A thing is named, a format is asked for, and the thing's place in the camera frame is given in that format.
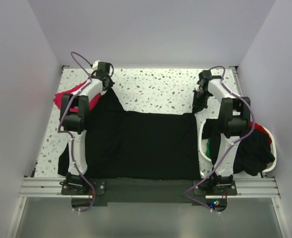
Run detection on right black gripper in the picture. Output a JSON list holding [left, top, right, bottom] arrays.
[[192, 90, 212, 115]]

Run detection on black t shirt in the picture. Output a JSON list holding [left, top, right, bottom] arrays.
[[57, 88, 201, 180]]

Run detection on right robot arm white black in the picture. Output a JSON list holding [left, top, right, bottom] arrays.
[[192, 66, 255, 195]]

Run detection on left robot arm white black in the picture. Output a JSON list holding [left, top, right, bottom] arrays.
[[58, 60, 114, 194]]

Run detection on white laundry basket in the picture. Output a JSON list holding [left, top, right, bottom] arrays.
[[199, 120, 277, 173]]

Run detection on folded pink red t shirt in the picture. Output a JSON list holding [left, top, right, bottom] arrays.
[[53, 81, 102, 111]]

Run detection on green garment in basket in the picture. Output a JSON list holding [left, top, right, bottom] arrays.
[[205, 139, 211, 159]]

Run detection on red garment in basket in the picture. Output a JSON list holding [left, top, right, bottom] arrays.
[[250, 121, 272, 145]]

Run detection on black clothes in basket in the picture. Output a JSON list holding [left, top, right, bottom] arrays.
[[202, 119, 275, 176]]

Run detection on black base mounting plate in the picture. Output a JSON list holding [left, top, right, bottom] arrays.
[[60, 178, 237, 208]]

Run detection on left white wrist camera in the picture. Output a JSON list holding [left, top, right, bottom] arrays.
[[91, 60, 100, 70]]

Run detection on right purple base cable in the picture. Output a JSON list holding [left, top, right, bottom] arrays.
[[185, 168, 226, 211]]

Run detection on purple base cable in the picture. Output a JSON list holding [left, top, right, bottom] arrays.
[[185, 168, 226, 211], [73, 173, 97, 213]]

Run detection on aluminium frame rail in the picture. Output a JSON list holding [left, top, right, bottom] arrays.
[[18, 178, 281, 198]]

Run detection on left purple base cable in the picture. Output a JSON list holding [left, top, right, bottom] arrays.
[[73, 173, 97, 213]]

